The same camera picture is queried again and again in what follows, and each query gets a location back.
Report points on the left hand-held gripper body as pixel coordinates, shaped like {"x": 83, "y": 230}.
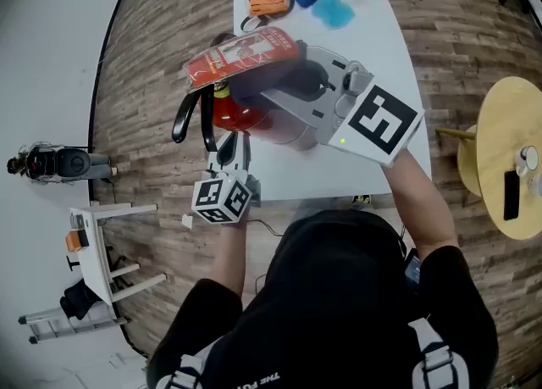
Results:
{"x": 220, "y": 201}

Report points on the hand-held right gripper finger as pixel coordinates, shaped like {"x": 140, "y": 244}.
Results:
{"x": 313, "y": 116}
{"x": 334, "y": 63}

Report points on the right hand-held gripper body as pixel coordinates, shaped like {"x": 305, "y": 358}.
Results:
{"x": 377, "y": 124}

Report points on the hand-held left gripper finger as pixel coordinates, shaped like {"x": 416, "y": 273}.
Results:
{"x": 245, "y": 154}
{"x": 215, "y": 160}

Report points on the red fire extinguisher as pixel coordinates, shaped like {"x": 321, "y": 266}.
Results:
{"x": 237, "y": 116}

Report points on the dark grey cloth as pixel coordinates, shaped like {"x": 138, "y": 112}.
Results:
{"x": 254, "y": 90}

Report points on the person's left forearm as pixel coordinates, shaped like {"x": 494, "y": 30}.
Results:
{"x": 228, "y": 260}

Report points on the person's right forearm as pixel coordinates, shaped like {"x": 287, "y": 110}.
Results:
{"x": 419, "y": 209}

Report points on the white paper scrap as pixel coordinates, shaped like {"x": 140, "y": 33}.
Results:
{"x": 187, "y": 221}

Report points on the light blue cloth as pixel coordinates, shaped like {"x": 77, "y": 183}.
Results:
{"x": 332, "y": 10}

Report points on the person's yellow black shoe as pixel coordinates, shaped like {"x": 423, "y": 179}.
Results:
{"x": 362, "y": 199}

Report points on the round yellow table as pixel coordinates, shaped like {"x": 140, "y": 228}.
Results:
{"x": 508, "y": 124}

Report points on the white side table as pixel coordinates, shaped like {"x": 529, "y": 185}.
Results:
{"x": 95, "y": 260}

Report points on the small black grey box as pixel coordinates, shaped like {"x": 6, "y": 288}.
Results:
{"x": 77, "y": 222}

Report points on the black device with screen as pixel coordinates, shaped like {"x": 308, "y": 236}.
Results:
{"x": 413, "y": 270}

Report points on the person in black t-shirt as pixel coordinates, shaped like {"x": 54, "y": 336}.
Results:
{"x": 339, "y": 294}

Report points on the orange box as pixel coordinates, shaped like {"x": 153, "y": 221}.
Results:
{"x": 74, "y": 242}

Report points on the black smartphone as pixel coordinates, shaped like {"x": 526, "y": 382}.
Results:
{"x": 511, "y": 196}

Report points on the white mug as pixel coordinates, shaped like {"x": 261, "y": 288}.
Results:
{"x": 527, "y": 160}

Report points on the small black stand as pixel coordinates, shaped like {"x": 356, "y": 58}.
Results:
{"x": 73, "y": 263}

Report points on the small white cup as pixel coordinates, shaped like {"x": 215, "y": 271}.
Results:
{"x": 535, "y": 185}

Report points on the black bag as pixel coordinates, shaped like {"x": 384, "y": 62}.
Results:
{"x": 78, "y": 300}

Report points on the black metal railing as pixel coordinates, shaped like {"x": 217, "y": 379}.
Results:
{"x": 534, "y": 10}

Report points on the aluminium ladder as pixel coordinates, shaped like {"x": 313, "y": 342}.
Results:
{"x": 59, "y": 328}

